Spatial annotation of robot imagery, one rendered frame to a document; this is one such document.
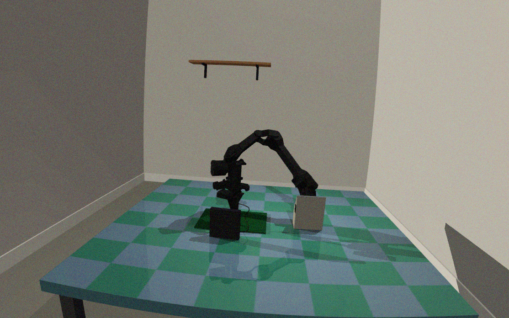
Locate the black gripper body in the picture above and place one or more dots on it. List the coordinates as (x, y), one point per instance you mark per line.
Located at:
(234, 186)

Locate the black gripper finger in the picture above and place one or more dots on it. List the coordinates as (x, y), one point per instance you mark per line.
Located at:
(231, 202)
(239, 196)

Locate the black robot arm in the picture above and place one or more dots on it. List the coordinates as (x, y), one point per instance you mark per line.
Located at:
(302, 180)

